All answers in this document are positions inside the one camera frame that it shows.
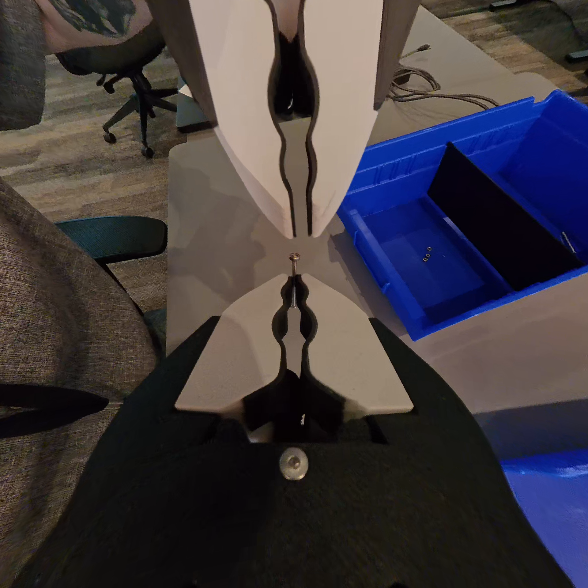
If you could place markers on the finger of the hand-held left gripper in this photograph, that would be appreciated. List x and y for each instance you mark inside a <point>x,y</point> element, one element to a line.
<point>344,92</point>
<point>239,92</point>

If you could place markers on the blue bin with black divider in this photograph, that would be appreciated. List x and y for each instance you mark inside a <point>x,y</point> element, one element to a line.
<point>390,285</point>

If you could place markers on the black bin divider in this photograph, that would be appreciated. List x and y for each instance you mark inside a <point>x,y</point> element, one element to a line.
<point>496,220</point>

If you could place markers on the black chair armrest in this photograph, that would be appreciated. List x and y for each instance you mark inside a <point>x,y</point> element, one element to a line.
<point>115,236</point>

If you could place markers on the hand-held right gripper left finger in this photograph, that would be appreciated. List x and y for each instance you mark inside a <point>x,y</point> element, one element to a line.
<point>229,358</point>

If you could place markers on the person's left forearm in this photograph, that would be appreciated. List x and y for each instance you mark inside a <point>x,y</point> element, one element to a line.
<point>64,32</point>

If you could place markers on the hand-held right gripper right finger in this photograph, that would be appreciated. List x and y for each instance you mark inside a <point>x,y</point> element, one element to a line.
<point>358,363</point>

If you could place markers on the person's grey shirt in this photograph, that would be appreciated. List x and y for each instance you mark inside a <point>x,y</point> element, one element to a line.
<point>55,321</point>

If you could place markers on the blue plastic bin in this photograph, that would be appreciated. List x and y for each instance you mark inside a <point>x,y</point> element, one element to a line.
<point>551,514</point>

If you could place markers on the black swivel office chair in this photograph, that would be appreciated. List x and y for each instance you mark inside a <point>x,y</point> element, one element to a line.
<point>110,59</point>

